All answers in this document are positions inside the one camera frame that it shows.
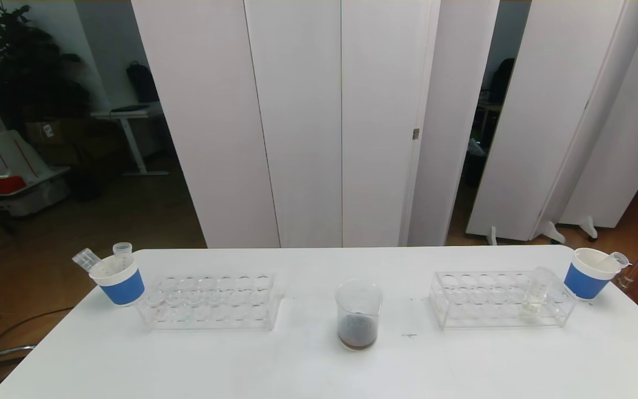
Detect test tube with blue liquid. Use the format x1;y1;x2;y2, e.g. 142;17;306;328
112;242;133;272

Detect test tube with yellowish liquid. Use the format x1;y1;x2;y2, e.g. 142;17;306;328
521;267;555;322

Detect test tube with red liquid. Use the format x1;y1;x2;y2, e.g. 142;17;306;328
595;251;630;273
72;248;105;276

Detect clear glass beaker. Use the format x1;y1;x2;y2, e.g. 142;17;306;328
335;280;383;352

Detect clear acrylic test tube rack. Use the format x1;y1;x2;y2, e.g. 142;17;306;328
429;270;579;330
136;272;285;332

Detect white partition panel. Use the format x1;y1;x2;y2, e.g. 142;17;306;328
466;0;638;245
560;0;638;240
408;0;500;247

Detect white standing desk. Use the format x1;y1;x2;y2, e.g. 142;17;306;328
91;104;169;177

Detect black backpack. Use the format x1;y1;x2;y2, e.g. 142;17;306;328
126;61;160;103

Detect blue and white paper cup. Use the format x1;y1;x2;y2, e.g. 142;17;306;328
564;248;622;300
89;253;146;306

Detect brown cardboard box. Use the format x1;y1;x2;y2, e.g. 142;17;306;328
24;119;76;146

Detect white wheeled machine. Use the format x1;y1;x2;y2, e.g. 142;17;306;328
0;50;70;217

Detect dark green potted plant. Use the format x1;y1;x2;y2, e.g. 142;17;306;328
0;0;90;131

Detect black floor cable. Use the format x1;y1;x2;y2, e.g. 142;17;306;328
0;306;76;355

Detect grey metal frame bar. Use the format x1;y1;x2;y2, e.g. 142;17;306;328
0;344;37;383

